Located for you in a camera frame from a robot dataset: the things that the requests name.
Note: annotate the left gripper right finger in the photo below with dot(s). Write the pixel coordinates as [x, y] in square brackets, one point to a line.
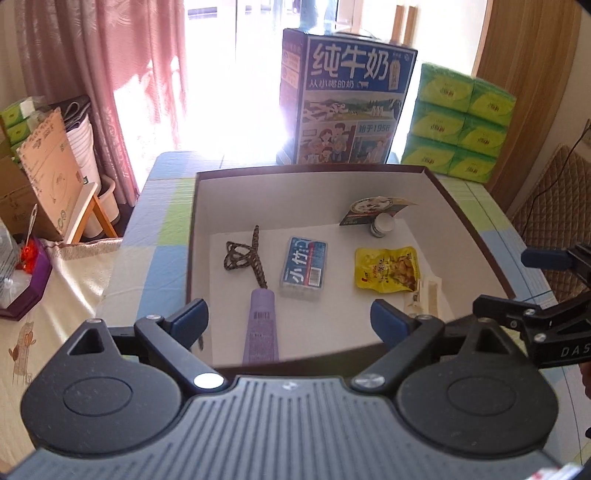
[410, 341]

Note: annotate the red small toy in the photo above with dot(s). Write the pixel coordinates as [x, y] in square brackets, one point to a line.
[28, 257]

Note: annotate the wooden stool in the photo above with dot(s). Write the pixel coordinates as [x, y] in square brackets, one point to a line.
[87, 205]

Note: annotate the purple cosmetic tube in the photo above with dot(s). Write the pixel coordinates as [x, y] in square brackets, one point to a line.
[261, 344]

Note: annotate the yellow snack packet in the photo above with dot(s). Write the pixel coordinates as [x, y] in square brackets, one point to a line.
[387, 271]

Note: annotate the checked pastel tablecloth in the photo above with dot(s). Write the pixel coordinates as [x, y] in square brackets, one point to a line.
[150, 270]

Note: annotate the cream plastic hair claw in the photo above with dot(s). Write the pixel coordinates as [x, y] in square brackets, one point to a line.
[425, 300]

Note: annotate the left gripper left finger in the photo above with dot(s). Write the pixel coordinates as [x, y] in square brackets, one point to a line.
[168, 343]

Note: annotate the blue milk carton box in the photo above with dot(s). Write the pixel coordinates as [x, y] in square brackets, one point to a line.
[342, 96]

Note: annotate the brown cardboard storage box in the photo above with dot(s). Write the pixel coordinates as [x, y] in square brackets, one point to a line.
[307, 224]

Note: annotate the brown quilted chair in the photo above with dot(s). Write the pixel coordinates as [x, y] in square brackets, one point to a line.
[556, 214]

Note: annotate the pink curtain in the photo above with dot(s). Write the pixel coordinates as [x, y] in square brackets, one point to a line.
[128, 57]

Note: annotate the purple hexagonal tray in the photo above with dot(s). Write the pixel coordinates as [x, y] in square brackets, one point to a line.
[34, 291]

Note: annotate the pink cardboard carton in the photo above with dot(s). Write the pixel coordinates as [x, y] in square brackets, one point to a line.
[53, 179]

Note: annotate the small white jar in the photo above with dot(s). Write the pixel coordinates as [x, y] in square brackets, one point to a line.
[382, 225]

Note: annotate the white plastic buckets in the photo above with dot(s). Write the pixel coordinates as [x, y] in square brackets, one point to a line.
[76, 114]

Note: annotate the green tissue pack bundle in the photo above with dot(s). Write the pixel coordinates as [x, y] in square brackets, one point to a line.
[459, 125]

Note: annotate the clear plastic bag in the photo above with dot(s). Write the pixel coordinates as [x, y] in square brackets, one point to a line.
[12, 282]

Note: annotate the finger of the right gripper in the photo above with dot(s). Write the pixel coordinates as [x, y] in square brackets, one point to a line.
[575, 259]
[512, 311]

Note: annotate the leopard print hair claw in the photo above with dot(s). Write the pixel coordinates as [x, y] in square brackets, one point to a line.
[241, 255]

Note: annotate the brown cardboard carry box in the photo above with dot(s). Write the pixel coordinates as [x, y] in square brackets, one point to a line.
[17, 197]

